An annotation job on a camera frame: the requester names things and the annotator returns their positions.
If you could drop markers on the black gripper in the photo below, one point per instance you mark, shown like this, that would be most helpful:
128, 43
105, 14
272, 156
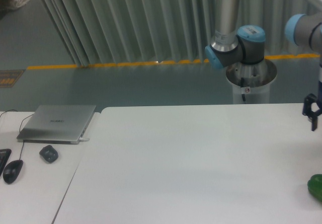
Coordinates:
309, 100

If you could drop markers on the black computer mouse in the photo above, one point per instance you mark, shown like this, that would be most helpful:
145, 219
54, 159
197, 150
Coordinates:
12, 171

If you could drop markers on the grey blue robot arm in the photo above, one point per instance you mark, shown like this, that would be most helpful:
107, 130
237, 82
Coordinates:
242, 52

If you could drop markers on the green pepper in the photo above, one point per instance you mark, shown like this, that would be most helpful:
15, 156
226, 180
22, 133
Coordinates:
314, 186

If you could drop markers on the grey pleated curtain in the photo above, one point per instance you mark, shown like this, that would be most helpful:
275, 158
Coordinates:
105, 31

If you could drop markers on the silver closed laptop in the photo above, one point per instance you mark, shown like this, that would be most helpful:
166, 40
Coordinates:
57, 124

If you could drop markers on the small black controller device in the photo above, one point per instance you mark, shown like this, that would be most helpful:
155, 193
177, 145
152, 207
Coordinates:
49, 154

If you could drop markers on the black keyboard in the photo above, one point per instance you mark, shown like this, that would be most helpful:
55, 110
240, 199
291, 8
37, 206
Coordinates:
4, 156

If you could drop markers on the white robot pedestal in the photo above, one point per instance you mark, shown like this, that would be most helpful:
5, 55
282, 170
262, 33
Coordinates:
251, 83

